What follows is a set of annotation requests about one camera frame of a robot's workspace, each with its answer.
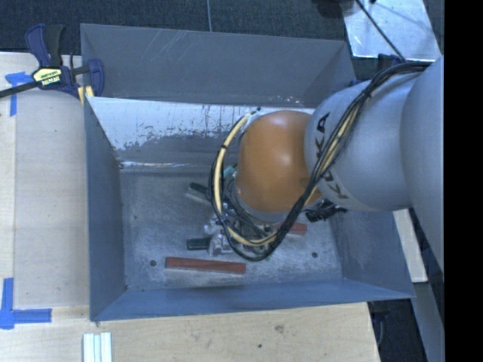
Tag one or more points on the red-brown flat block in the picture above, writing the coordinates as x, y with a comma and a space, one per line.
297, 228
205, 265

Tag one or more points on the black cylinder on white bracket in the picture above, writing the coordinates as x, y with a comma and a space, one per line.
198, 191

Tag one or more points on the grey metal bin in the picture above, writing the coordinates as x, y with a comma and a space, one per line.
158, 217

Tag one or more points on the pale wood board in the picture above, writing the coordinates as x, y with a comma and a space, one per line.
49, 202

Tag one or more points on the dark green flat block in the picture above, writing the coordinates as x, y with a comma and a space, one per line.
197, 244

